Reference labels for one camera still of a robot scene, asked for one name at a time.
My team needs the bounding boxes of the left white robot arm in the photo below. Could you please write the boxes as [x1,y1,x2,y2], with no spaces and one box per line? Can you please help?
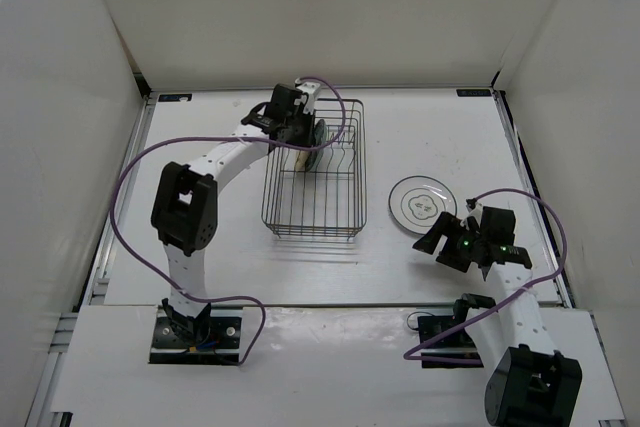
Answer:
[151,80,323,347]

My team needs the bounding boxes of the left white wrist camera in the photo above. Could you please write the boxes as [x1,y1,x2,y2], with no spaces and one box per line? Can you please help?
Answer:
[294,78,322,115]

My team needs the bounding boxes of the teal patterned plate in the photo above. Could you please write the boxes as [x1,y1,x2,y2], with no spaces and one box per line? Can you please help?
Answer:
[307,119,329,171]

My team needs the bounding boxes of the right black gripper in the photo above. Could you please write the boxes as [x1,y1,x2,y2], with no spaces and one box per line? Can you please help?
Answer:
[413,212,486,273]

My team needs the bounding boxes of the wire dish rack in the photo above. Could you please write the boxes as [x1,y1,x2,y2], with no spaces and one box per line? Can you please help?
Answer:
[261,98,367,240]

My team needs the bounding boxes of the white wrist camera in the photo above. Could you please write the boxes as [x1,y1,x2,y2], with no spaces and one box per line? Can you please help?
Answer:
[294,78,322,115]
[463,198,483,233]

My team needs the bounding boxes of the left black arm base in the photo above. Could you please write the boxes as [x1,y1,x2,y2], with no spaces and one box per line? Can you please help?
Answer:
[148,299,242,365]

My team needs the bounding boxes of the beige plate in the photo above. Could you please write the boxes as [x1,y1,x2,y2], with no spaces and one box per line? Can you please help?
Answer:
[294,150,310,172]

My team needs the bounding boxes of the white plate with dark rim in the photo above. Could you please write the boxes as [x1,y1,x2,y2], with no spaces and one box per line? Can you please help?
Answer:
[388,175,458,235]

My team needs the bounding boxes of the left aluminium frame rail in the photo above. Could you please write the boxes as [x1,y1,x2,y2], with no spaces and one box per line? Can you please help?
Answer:
[23,89,153,426]

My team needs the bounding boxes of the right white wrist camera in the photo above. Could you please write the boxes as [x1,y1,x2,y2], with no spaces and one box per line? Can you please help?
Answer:
[463,198,483,233]

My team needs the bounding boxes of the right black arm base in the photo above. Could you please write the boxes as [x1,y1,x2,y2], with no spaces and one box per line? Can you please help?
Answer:
[407,294,489,369]

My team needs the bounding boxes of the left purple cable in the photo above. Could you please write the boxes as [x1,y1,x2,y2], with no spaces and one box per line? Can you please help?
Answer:
[109,77,349,366]

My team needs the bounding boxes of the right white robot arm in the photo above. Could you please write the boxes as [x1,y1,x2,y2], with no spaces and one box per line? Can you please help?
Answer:
[414,204,582,426]

